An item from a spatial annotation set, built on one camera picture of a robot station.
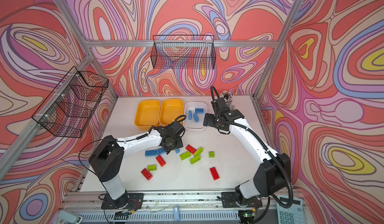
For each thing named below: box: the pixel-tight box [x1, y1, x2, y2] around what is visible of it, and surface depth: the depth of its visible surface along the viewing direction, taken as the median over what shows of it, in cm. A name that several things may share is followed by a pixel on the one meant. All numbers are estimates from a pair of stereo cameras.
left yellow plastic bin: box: [134, 99, 161, 131], surface depth 110 cm
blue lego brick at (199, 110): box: [195, 108, 204, 114], surface depth 110 cm
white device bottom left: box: [58, 210, 83, 224], surface depth 69 cm
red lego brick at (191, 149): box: [185, 144, 197, 155], surface depth 92 cm
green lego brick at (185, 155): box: [179, 151, 192, 161], surface depth 90 cm
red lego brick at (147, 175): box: [141, 168, 153, 181], surface depth 83 cm
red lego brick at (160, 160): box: [155, 155, 166, 167], surface depth 88 cm
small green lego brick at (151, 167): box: [147, 165, 157, 171], surface depth 84 cm
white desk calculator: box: [276, 195, 306, 224], surface depth 70 cm
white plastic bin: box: [183, 101, 208, 130], surface depth 110 cm
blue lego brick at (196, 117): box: [193, 113, 200, 123], surface depth 107 cm
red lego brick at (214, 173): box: [209, 167, 220, 181], surface depth 82 cm
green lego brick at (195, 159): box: [190, 154, 201, 165], surface depth 88 cm
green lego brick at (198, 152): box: [194, 147, 204, 157], surface depth 90 cm
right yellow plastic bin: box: [159, 98, 184, 127], surface depth 110 cm
